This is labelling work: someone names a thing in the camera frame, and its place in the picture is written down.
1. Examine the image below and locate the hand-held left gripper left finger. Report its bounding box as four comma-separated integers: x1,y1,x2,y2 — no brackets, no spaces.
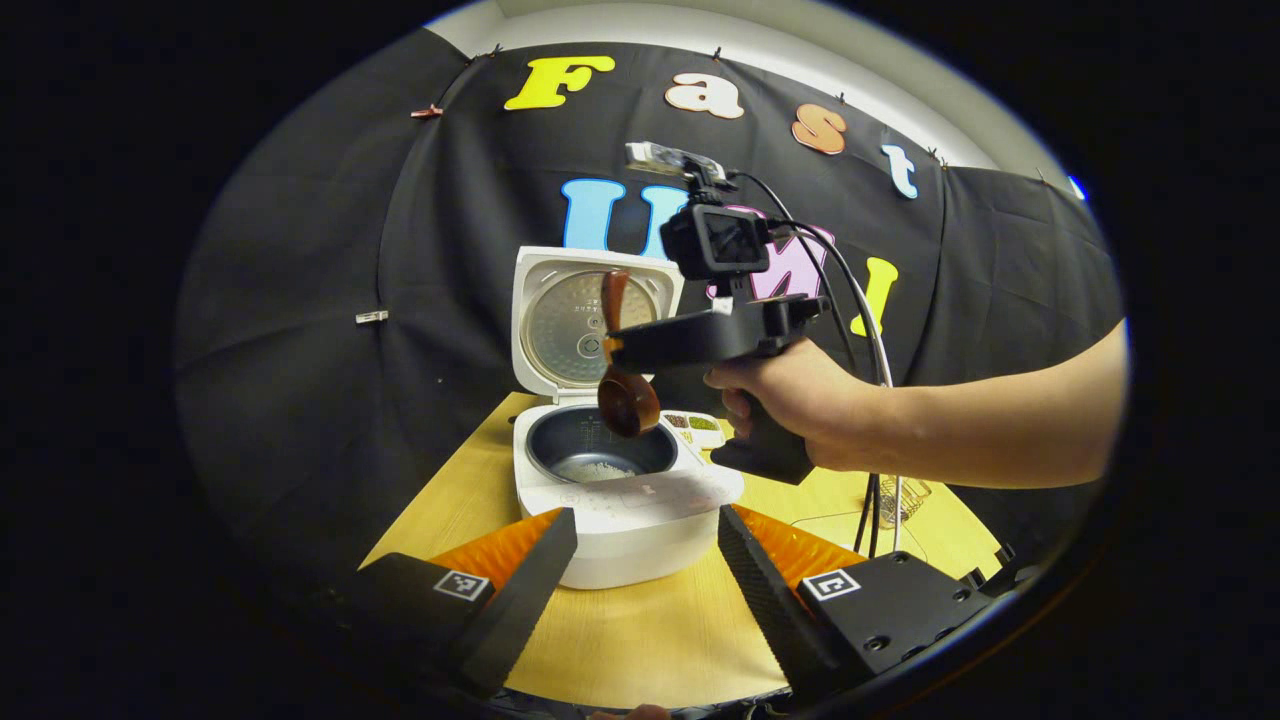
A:
345,507,579,701

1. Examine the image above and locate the grey camera cable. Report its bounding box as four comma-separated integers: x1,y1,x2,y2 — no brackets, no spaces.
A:
768,218,904,554

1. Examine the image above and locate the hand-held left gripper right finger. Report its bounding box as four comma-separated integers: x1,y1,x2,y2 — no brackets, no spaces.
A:
717,503,1011,701

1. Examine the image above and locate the black camera cable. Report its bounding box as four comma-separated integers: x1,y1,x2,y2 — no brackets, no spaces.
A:
735,172,886,559

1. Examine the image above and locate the wire chopstick holder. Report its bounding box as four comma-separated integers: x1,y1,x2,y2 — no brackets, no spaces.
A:
878,475,933,528

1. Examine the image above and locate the white rice cooker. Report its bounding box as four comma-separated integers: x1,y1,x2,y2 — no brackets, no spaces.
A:
511,246,746,590

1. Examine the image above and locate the white divided grain dish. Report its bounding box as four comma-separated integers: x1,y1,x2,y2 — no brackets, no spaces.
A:
662,410,727,451

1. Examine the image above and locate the brown wooden spoon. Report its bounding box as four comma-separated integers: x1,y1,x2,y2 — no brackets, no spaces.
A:
597,269,662,439

